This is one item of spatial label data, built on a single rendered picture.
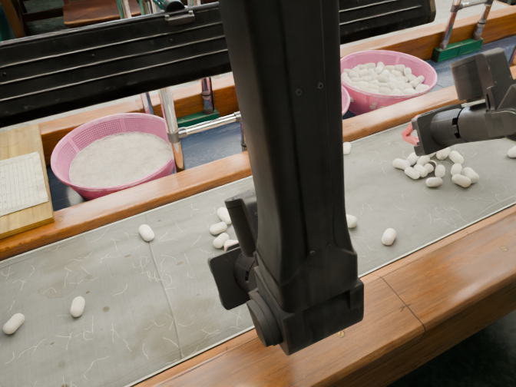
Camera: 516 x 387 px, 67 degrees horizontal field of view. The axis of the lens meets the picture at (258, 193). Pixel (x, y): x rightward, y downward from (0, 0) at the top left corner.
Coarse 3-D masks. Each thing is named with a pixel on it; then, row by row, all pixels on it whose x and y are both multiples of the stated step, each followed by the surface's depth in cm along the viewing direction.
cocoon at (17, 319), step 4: (12, 316) 57; (16, 316) 57; (20, 316) 57; (24, 316) 57; (8, 320) 56; (12, 320) 56; (16, 320) 56; (20, 320) 57; (24, 320) 57; (8, 324) 56; (12, 324) 56; (16, 324) 56; (20, 324) 57; (4, 328) 55; (8, 328) 55; (12, 328) 56; (16, 328) 56; (8, 332) 56; (12, 332) 56
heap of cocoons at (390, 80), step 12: (348, 72) 112; (360, 72) 112; (372, 72) 111; (384, 72) 111; (396, 72) 111; (408, 72) 111; (360, 84) 107; (372, 84) 106; (384, 84) 106; (396, 84) 107; (408, 84) 106; (420, 84) 105; (372, 108) 102
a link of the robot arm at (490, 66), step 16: (496, 48) 55; (464, 64) 56; (480, 64) 55; (496, 64) 54; (464, 80) 57; (480, 80) 56; (496, 80) 54; (512, 80) 55; (464, 96) 58; (496, 96) 54; (496, 112) 52; (512, 112) 50; (496, 128) 52; (512, 128) 50
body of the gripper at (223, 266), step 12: (228, 252) 46; (240, 252) 46; (216, 264) 46; (228, 264) 46; (240, 264) 44; (252, 264) 41; (216, 276) 46; (228, 276) 46; (240, 276) 43; (228, 288) 46; (240, 288) 46; (228, 300) 46; (240, 300) 46
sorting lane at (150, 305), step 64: (384, 192) 76; (448, 192) 76; (512, 192) 75; (64, 256) 66; (128, 256) 66; (192, 256) 66; (384, 256) 65; (0, 320) 58; (64, 320) 58; (128, 320) 58; (192, 320) 57; (0, 384) 51; (64, 384) 51; (128, 384) 51
